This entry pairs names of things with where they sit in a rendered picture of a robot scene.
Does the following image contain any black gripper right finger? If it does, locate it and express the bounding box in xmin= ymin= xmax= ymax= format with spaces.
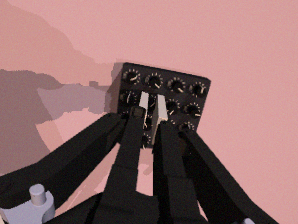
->
xmin=151 ymin=95 xmax=279 ymax=224

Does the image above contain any black knob box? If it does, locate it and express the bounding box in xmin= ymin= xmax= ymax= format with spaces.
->
xmin=117 ymin=62 xmax=211 ymax=149

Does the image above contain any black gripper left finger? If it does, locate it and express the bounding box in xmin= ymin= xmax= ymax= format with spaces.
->
xmin=0 ymin=91 xmax=149 ymax=224

